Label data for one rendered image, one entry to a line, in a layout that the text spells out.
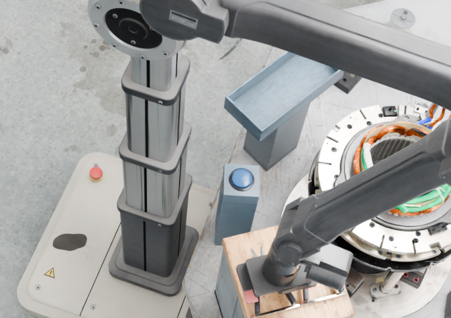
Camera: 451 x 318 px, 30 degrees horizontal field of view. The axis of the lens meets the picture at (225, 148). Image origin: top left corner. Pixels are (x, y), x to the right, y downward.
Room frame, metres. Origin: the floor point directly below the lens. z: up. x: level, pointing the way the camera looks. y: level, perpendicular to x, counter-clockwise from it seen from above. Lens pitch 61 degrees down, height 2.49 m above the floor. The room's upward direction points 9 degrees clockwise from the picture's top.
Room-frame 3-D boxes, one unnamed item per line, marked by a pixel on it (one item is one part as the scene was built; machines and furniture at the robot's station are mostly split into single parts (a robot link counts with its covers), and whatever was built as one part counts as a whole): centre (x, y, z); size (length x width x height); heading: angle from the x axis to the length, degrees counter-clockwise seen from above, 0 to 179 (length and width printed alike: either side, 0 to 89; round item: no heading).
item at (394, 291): (0.68, -0.38, 0.81); 0.07 x 0.03 x 0.01; 111
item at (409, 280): (0.73, -0.45, 0.81); 0.08 x 0.05 x 0.02; 160
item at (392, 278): (0.68, -0.38, 0.91); 0.02 x 0.02 x 0.21
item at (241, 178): (0.76, -0.04, 1.04); 0.04 x 0.04 x 0.01
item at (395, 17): (1.38, -0.39, 0.82); 0.06 x 0.06 x 0.07
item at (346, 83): (1.25, -0.29, 0.79); 0.15 x 0.05 x 0.02; 149
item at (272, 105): (0.99, -0.10, 0.92); 0.25 x 0.11 x 0.28; 140
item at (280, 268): (0.53, -0.13, 1.26); 0.07 x 0.06 x 0.07; 79
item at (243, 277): (0.52, -0.09, 1.13); 0.07 x 0.07 x 0.09; 24
